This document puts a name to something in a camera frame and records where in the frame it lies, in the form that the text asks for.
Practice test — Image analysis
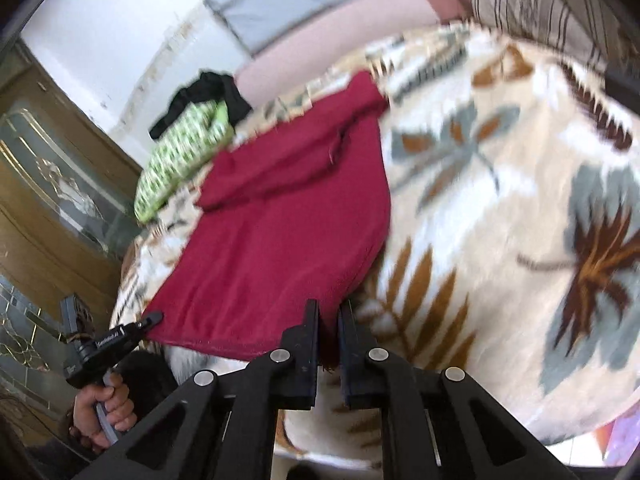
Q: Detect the person's left hand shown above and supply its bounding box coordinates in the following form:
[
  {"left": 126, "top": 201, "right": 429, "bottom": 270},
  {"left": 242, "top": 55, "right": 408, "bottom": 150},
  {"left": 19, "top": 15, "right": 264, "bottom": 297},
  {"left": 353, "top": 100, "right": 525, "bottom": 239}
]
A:
[{"left": 69, "top": 371, "right": 137, "bottom": 453}]

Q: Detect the leaf print blanket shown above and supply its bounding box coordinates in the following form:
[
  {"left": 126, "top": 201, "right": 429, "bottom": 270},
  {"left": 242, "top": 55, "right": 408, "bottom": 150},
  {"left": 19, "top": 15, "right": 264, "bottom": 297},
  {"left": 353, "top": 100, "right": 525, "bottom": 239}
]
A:
[{"left": 107, "top": 20, "right": 640, "bottom": 466}]

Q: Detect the pink bed sheet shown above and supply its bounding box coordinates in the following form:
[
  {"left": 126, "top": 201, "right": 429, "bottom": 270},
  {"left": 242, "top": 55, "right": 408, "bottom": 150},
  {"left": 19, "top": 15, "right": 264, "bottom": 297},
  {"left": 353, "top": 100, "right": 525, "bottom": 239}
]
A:
[{"left": 235, "top": 0, "right": 468, "bottom": 108}]

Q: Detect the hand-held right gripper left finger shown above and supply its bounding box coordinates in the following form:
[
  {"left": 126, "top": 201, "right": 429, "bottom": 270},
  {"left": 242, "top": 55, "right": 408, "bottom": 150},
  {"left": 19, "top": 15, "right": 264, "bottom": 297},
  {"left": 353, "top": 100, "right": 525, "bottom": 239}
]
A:
[{"left": 102, "top": 299, "right": 321, "bottom": 480}]

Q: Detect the dark red garment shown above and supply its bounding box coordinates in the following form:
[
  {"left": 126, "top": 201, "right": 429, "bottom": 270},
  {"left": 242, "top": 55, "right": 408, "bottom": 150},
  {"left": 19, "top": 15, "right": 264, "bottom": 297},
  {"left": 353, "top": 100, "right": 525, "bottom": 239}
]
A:
[{"left": 143, "top": 71, "right": 392, "bottom": 368}]

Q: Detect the grey cloth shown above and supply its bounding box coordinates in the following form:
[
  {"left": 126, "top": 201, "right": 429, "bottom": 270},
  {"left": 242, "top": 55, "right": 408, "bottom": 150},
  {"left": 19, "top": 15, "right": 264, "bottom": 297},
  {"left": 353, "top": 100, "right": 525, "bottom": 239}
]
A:
[{"left": 204, "top": 0, "right": 426, "bottom": 57}]

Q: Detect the green patterned cloth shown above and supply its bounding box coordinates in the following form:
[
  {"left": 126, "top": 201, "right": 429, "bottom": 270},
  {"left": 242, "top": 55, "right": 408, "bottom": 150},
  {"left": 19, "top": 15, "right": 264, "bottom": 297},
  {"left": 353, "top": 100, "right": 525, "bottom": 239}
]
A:
[{"left": 134, "top": 100, "right": 236, "bottom": 222}]

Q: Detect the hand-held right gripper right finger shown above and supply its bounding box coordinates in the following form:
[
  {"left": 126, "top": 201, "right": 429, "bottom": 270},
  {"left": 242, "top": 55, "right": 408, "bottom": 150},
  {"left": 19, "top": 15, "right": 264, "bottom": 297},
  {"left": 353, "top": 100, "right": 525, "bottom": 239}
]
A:
[{"left": 338, "top": 305, "right": 586, "bottom": 480}]

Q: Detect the black garment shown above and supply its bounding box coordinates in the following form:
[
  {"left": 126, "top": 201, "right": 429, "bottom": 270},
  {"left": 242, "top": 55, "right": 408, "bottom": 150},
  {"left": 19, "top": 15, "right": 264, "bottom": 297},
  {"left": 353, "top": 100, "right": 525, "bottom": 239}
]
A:
[{"left": 149, "top": 71, "right": 253, "bottom": 142}]

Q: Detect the striped beige pillow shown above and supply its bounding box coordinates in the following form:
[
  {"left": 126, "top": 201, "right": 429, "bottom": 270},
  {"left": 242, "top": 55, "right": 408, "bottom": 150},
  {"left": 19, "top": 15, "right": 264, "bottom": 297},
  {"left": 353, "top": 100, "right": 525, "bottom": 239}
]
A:
[{"left": 465, "top": 0, "right": 631, "bottom": 76}]

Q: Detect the wooden glass-panel cabinet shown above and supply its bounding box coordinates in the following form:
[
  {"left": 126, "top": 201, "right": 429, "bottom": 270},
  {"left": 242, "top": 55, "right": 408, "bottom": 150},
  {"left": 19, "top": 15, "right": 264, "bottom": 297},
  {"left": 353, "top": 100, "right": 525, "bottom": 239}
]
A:
[{"left": 0, "top": 42, "right": 146, "bottom": 441}]

